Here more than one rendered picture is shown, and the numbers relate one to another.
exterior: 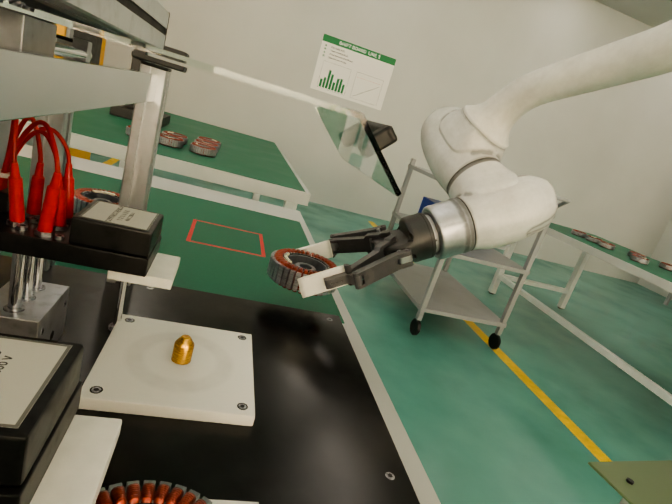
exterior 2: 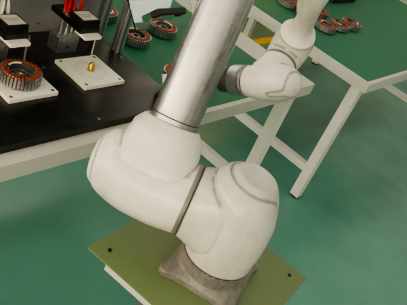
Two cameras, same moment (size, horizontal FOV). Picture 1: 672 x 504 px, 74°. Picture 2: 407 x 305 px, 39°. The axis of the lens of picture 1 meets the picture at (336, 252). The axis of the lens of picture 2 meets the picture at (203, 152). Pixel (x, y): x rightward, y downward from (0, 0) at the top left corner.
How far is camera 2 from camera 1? 1.40 m
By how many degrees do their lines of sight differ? 45
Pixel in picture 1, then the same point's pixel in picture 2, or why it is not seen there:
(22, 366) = (17, 22)
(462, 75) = not seen: outside the picture
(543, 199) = (275, 77)
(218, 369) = (95, 77)
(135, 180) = (126, 11)
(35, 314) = (61, 36)
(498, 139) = (288, 41)
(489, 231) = (244, 85)
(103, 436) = (25, 42)
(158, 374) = (79, 68)
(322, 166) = not seen: outside the picture
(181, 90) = not seen: outside the picture
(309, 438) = (94, 101)
